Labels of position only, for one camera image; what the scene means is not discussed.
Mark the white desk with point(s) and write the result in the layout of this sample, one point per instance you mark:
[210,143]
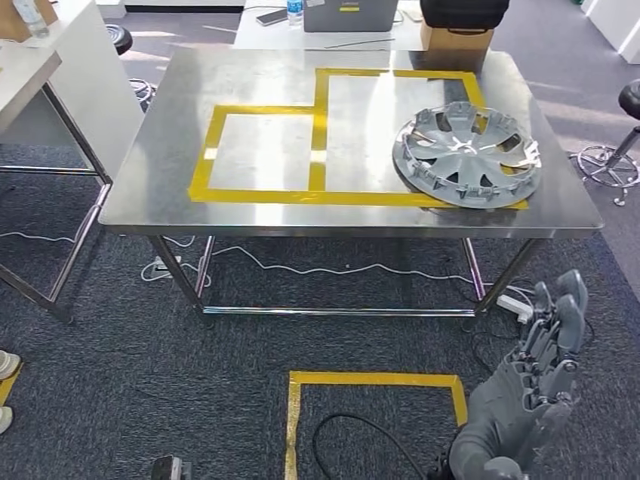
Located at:
[90,99]
[265,38]

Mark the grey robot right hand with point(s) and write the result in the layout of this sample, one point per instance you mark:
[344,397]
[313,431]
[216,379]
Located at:
[515,404]

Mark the white power strip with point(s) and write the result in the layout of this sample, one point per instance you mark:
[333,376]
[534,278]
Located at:
[512,306]

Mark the thin black rod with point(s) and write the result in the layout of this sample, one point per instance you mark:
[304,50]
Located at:
[360,43]

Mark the black carrying case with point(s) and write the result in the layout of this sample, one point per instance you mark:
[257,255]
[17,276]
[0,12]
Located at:
[465,13]

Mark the cardboard box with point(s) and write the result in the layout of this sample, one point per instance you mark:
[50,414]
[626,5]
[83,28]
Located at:
[455,40]
[12,30]

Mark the grey laptop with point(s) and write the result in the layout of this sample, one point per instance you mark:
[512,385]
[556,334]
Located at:
[350,20]

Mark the black smartphone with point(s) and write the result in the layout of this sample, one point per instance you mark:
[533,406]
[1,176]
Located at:
[272,17]

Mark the white cabinet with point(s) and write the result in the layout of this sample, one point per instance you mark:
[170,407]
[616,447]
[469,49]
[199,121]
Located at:
[615,26]

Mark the clear plastic bottle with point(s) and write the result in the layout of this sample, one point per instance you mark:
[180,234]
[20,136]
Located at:
[32,16]

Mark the black round stool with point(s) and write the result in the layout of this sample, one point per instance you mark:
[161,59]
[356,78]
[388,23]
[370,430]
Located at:
[120,38]
[631,99]

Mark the grey robot foot plate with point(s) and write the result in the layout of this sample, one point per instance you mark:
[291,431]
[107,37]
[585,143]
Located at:
[170,469]

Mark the grey wheel hubcap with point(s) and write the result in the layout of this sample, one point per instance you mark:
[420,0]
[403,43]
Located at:
[465,159]

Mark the clear water bottle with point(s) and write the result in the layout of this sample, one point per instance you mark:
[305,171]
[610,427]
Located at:
[295,12]

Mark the stainless steel workbench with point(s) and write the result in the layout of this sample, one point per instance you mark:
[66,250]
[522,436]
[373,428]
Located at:
[324,310]

